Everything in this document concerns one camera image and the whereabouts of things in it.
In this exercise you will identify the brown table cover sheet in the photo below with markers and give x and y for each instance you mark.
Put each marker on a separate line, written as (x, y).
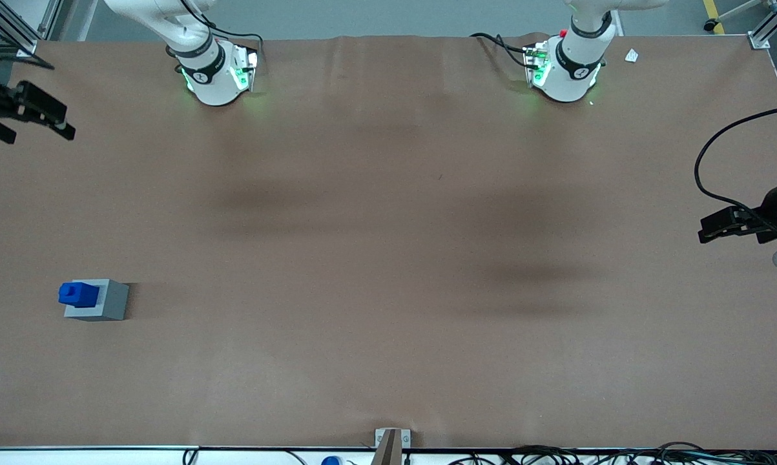
(388, 271)

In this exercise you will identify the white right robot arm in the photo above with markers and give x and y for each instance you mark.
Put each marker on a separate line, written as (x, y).
(214, 77)

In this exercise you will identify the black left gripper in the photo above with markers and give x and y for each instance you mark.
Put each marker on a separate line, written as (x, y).
(770, 215)

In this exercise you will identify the blue round cap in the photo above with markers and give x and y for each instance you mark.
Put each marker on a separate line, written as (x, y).
(331, 461)

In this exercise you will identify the blue plastic part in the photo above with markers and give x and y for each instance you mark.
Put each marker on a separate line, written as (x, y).
(81, 294)

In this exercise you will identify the wheeled stand leg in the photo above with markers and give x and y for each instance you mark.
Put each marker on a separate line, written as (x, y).
(734, 11)

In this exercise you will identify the gray square base block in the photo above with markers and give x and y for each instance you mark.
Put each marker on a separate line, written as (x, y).
(110, 303)

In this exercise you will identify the white paper scrap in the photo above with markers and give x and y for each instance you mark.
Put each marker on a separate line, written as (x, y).
(631, 56)

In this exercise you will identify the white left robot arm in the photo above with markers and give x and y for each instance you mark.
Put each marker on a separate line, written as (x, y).
(572, 74)

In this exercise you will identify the aluminium frame post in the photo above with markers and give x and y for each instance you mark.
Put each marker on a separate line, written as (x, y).
(772, 22)
(10, 29)

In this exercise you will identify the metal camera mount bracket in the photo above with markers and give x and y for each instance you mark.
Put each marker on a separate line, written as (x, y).
(391, 445)

